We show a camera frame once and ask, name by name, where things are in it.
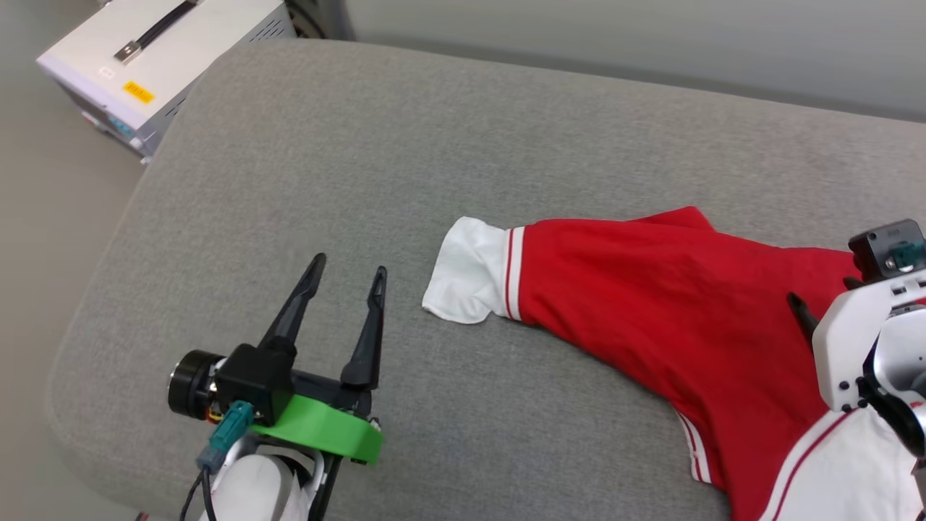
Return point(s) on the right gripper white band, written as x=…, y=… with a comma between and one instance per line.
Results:
x=843, y=347

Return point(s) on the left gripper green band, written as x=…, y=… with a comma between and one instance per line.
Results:
x=325, y=430

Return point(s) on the red and white basketball jersey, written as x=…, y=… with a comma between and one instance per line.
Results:
x=651, y=304

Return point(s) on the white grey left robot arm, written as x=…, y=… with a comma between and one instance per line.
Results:
x=253, y=485

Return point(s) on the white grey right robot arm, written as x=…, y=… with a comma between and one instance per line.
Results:
x=901, y=347

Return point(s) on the grey fabric sofa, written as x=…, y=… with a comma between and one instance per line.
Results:
x=362, y=166

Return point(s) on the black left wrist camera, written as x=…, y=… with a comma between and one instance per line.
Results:
x=253, y=376

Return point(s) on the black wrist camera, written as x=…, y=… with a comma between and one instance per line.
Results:
x=886, y=250
x=253, y=376

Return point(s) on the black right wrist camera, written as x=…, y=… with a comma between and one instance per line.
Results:
x=886, y=250

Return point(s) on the grey metal frame post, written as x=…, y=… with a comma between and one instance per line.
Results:
x=338, y=18

